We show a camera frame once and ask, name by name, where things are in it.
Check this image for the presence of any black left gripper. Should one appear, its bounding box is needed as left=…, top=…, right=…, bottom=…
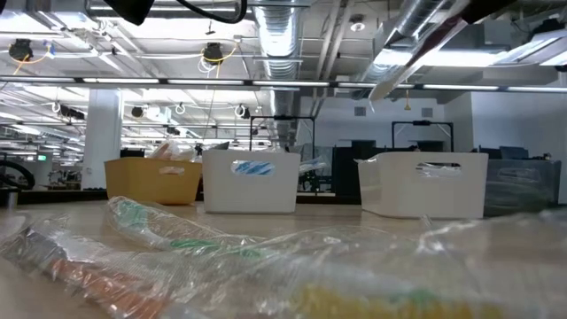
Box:
left=103, top=0, right=156, bottom=27

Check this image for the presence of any green toothbrush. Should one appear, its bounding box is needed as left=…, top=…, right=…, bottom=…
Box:
left=105, top=196, right=267, bottom=261

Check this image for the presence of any rectangular ceiling light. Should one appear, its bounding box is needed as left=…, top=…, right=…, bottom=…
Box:
left=374, top=47, right=501, bottom=68

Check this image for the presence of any black ceiling device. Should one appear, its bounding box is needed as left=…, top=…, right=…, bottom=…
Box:
left=202, top=42, right=225, bottom=64
left=7, top=37, right=35, bottom=62

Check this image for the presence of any white pillar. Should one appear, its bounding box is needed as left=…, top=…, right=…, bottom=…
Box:
left=82, top=88, right=124, bottom=191

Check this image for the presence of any yellow plastic bin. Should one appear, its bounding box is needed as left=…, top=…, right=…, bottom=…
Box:
left=104, top=157, right=204, bottom=206

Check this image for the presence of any grey translucent plastic bin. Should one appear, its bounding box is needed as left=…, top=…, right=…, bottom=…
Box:
left=483, top=158, right=563, bottom=218

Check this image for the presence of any long overhead beam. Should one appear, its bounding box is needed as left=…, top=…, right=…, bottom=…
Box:
left=0, top=74, right=567, bottom=93

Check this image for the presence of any black round hoop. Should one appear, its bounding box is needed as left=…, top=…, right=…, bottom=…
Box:
left=0, top=159, right=36, bottom=190

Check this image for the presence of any white plastic bin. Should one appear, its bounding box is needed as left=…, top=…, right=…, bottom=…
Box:
left=202, top=149, right=302, bottom=214
left=357, top=152, right=490, bottom=221

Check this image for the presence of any yellow toothbrush in wrapper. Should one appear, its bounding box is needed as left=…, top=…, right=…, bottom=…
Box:
left=247, top=265, right=510, bottom=319

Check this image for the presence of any silver spiral duct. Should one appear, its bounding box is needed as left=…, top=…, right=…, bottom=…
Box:
left=352, top=0, right=448, bottom=101
left=252, top=0, right=307, bottom=152

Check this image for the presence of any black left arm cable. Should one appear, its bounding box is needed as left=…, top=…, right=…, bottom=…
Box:
left=175, top=0, right=248, bottom=25

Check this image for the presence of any black workstation frame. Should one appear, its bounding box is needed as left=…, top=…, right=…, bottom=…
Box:
left=391, top=119, right=455, bottom=154

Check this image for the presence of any black aluminium table frame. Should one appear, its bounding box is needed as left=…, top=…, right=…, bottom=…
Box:
left=0, top=189, right=362, bottom=206

